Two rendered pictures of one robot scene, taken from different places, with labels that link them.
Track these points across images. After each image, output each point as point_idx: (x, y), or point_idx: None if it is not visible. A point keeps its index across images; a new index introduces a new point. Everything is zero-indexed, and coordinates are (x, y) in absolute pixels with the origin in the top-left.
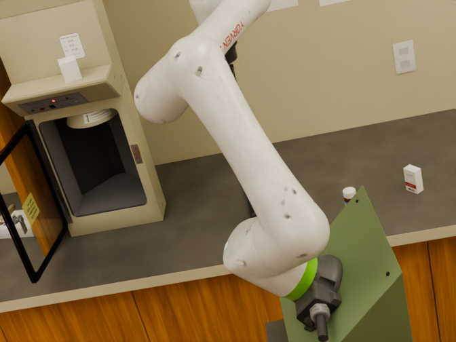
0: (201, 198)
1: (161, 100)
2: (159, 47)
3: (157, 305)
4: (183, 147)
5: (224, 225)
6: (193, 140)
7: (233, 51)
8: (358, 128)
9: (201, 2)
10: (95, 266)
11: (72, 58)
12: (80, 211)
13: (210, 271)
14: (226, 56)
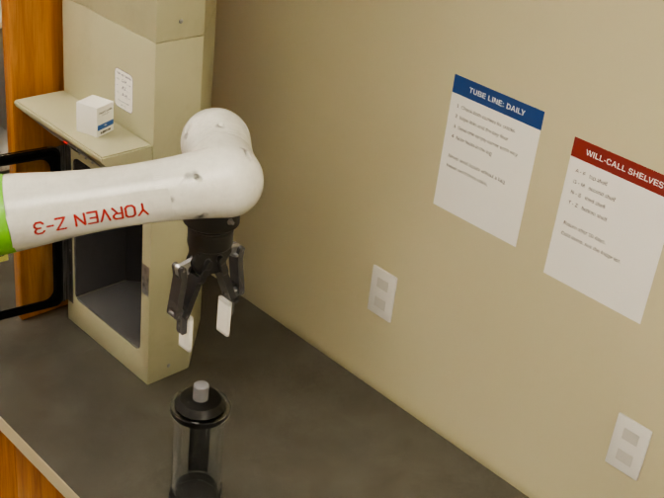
0: None
1: None
2: (331, 168)
3: (31, 476)
4: (308, 318)
5: (169, 454)
6: (321, 319)
7: (211, 240)
8: (507, 487)
9: (183, 141)
10: (18, 372)
11: (99, 105)
12: (90, 296)
13: (67, 493)
14: (197, 239)
